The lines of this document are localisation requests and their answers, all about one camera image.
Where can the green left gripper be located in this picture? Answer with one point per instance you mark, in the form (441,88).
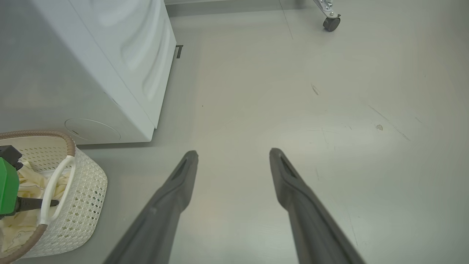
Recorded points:
(7,187)

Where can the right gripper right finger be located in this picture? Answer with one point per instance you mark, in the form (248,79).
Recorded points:
(315,234)

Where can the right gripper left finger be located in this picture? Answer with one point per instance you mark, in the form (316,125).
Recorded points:
(154,234)

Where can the pale yellow garment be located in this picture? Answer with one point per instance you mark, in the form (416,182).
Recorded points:
(29,187)

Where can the cream perforated basket brown rim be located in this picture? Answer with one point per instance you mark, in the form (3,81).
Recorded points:
(80,198)

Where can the white front-load washing machine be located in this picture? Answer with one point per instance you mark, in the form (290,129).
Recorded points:
(110,55)

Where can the metal leg with black caster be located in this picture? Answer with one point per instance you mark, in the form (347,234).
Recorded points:
(331,22)

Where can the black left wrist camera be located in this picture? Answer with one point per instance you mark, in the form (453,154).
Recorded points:
(9,154)

